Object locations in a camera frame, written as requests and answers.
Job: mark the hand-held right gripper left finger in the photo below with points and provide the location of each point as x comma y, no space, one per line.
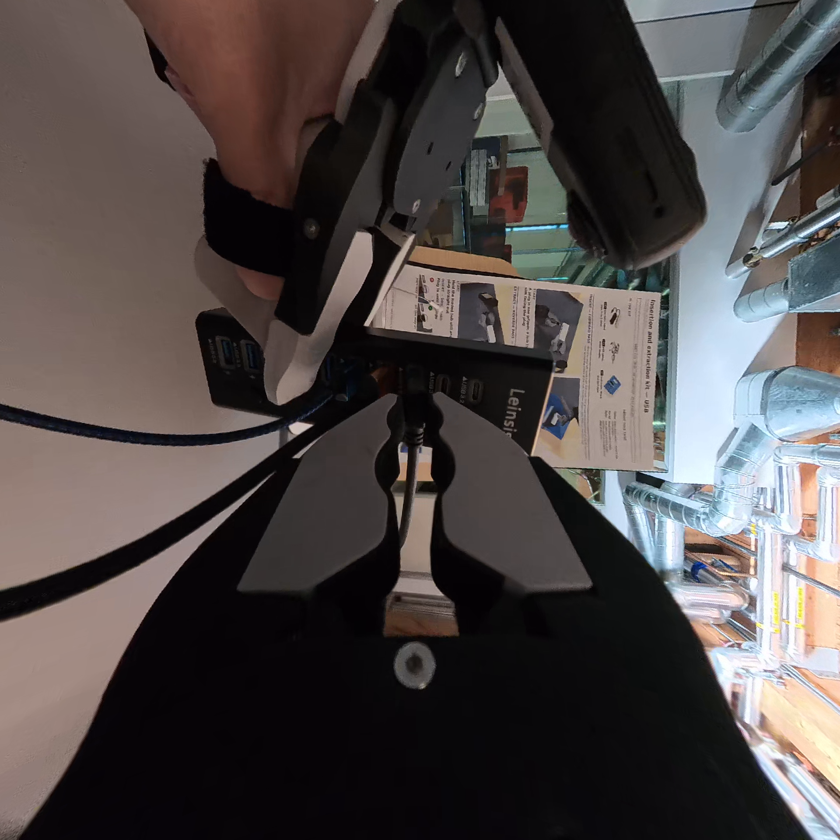
328,518

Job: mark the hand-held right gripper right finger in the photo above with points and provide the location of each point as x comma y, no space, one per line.
505,518

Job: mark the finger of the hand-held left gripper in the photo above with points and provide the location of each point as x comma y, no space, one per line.
374,275
289,354

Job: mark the black usb hub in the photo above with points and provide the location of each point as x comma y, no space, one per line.
485,394

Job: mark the person's left hand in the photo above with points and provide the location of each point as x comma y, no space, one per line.
262,79

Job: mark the red tool case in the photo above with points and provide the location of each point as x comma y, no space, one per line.
508,193

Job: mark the printed instruction sheet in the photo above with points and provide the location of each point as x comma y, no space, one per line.
610,367

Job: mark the silver ceiling pipes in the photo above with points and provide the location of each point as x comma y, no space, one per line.
741,459

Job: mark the black wristband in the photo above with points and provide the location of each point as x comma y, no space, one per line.
159,59

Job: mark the ribbed silver ventilation duct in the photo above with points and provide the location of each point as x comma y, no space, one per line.
774,59

